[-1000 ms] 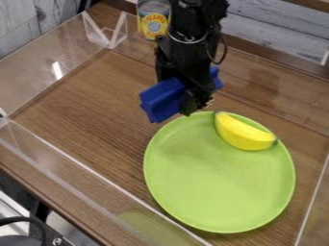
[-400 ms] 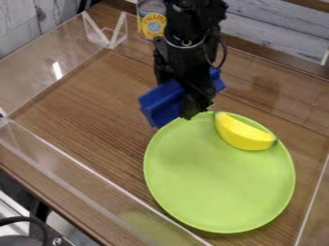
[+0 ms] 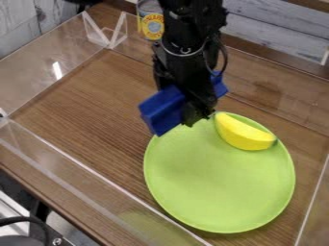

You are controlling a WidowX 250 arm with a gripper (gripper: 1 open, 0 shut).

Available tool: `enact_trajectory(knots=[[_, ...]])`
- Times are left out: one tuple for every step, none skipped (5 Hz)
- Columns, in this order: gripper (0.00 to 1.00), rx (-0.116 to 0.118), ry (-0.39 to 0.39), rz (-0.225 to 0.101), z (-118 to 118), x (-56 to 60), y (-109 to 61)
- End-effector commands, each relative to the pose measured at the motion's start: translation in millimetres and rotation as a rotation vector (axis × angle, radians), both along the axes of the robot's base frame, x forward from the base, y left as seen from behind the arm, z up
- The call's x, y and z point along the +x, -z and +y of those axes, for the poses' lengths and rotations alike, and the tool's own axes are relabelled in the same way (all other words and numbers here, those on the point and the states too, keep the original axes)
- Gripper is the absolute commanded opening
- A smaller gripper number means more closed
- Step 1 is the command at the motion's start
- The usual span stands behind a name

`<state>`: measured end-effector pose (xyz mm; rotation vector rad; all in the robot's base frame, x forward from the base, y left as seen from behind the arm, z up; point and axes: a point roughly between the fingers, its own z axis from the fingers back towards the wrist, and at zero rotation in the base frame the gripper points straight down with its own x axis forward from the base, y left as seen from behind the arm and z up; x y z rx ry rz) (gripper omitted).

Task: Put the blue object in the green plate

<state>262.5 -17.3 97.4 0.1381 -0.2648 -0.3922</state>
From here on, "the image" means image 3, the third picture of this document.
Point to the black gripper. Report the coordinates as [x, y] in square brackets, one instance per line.
[187, 71]

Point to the blue block object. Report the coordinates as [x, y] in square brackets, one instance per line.
[160, 109]

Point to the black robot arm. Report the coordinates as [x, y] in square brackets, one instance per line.
[192, 23]

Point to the green round plate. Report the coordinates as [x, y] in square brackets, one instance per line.
[216, 188]

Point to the yellow banana slice toy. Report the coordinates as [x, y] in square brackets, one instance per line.
[239, 134]

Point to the yellow labelled tin can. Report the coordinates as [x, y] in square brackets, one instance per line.
[150, 19]

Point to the clear acrylic triangle bracket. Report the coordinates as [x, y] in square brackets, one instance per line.
[105, 37]

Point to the black clamp with cable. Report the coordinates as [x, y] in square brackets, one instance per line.
[10, 209]

